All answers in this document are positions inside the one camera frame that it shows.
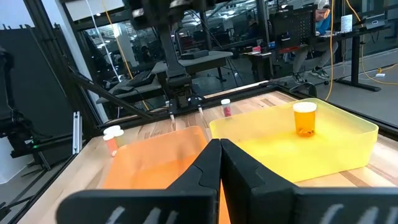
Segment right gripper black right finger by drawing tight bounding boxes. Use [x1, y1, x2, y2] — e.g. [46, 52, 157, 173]
[221, 139, 398, 224]

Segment grey office desk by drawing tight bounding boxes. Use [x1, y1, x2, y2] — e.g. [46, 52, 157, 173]
[150, 49, 234, 83]
[96, 73, 165, 105]

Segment small dark side table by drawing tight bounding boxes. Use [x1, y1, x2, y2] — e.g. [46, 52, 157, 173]
[244, 51, 274, 82]

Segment black keyboard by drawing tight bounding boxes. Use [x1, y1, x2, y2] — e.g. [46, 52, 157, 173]
[126, 70, 156, 88]

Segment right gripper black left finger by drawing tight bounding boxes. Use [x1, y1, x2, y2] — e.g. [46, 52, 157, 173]
[56, 139, 222, 224]

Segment black standing desk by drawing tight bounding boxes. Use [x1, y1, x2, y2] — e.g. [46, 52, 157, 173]
[313, 23, 392, 93]

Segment small bottle red pills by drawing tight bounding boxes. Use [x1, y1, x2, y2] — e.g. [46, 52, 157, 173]
[220, 98, 233, 118]

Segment black pegboard panel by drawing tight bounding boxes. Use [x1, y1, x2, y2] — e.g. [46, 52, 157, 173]
[269, 5, 317, 54]

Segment open laptop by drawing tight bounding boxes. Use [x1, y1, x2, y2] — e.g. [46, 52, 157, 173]
[360, 13, 386, 30]

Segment white box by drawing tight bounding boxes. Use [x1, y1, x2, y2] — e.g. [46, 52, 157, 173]
[340, 14, 353, 34]

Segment translucent orange plastic bin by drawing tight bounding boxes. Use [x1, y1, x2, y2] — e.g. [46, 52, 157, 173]
[102, 125, 231, 224]

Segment person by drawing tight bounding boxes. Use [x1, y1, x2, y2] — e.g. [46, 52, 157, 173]
[292, 0, 340, 85]

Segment clear bottle pale pills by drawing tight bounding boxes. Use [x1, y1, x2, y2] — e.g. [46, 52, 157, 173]
[103, 124, 125, 147]

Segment amber pill bottle white cap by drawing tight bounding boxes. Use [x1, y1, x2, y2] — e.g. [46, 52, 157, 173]
[292, 101, 318, 138]

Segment white hanging cable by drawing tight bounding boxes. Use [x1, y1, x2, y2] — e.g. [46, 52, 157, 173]
[85, 0, 122, 82]

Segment small bottle pink pills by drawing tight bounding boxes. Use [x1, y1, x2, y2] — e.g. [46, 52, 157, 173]
[102, 134, 119, 157]

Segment translucent yellow plastic bin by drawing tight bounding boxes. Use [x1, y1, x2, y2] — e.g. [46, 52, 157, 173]
[209, 98, 379, 184]

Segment silver aluminium bracket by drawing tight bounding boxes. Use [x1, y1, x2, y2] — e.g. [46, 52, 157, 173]
[72, 111, 83, 156]

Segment yellow hanging cable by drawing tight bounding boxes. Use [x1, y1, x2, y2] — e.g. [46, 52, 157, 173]
[101, 0, 150, 111]
[345, 0, 398, 86]
[324, 0, 335, 102]

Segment black equipment with green light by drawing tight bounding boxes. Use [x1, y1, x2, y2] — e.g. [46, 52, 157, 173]
[0, 46, 74, 170]

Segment dark grey partition panel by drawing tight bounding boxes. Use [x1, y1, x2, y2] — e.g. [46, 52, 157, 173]
[0, 26, 81, 125]

